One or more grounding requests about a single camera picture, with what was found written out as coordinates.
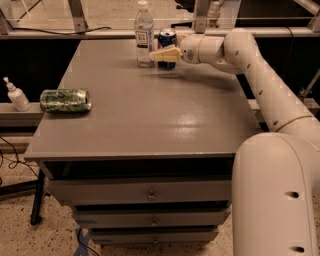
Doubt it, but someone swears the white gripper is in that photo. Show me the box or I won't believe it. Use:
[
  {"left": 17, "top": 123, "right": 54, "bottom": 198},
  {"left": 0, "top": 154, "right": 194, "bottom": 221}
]
[{"left": 149, "top": 34, "right": 203, "bottom": 64}]

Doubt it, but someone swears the blue pepsi can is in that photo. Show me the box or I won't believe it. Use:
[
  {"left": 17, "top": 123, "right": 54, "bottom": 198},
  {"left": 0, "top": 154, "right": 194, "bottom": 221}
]
[{"left": 158, "top": 28, "right": 177, "bottom": 71}]

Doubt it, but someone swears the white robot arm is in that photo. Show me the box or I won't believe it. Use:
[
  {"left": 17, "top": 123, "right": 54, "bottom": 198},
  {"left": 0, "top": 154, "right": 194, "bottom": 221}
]
[{"left": 150, "top": 28, "right": 320, "bottom": 256}]

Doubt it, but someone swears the clear plastic water bottle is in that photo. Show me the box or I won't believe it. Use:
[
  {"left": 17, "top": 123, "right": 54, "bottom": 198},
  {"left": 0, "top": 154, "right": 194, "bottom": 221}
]
[{"left": 134, "top": 0, "right": 154, "bottom": 67}]

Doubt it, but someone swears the green camouflage can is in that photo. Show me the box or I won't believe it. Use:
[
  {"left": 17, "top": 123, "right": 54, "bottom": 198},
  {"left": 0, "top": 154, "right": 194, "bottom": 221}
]
[{"left": 40, "top": 89, "right": 92, "bottom": 113}]

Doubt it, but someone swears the white pump dispenser bottle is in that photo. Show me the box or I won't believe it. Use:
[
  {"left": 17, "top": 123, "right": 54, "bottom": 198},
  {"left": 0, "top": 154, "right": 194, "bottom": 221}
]
[{"left": 3, "top": 77, "right": 31, "bottom": 112}]

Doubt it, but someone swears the grey drawer cabinet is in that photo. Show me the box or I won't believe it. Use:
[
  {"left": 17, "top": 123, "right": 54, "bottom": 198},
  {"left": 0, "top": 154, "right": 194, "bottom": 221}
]
[{"left": 25, "top": 40, "right": 259, "bottom": 234}]

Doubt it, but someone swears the top grey drawer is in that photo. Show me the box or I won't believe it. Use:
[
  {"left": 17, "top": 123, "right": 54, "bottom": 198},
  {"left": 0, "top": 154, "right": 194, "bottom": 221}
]
[{"left": 48, "top": 178, "right": 231, "bottom": 206}]

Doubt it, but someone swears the grey drawer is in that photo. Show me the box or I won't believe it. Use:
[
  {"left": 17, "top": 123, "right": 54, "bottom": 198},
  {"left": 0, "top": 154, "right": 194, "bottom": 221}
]
[
  {"left": 48, "top": 178, "right": 231, "bottom": 206},
  {"left": 73, "top": 208, "right": 231, "bottom": 228},
  {"left": 90, "top": 227, "right": 218, "bottom": 244}
]

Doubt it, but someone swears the bottom grey drawer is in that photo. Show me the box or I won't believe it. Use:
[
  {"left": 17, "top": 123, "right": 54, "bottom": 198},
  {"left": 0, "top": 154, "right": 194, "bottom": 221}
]
[{"left": 90, "top": 227, "right": 218, "bottom": 244}]

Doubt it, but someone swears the middle grey drawer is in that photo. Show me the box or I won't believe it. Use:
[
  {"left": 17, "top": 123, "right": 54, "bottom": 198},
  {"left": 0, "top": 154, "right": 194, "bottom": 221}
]
[{"left": 73, "top": 208, "right": 231, "bottom": 228}]

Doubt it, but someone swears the black stand leg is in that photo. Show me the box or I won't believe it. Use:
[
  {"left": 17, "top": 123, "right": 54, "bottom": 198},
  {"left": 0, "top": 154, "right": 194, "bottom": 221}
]
[{"left": 0, "top": 171, "right": 45, "bottom": 226}]

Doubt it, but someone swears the black cable on rail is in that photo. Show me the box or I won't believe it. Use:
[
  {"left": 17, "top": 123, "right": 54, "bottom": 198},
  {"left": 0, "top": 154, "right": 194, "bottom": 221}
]
[{"left": 12, "top": 25, "right": 113, "bottom": 36}]

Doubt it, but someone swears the grey metal rail frame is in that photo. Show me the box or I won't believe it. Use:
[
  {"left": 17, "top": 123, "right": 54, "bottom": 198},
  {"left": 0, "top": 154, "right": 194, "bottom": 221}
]
[{"left": 0, "top": 0, "right": 320, "bottom": 39}]

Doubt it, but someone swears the black floor cable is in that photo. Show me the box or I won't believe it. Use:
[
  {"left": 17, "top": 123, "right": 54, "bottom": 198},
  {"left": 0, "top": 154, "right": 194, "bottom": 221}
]
[{"left": 0, "top": 135, "right": 40, "bottom": 186}]

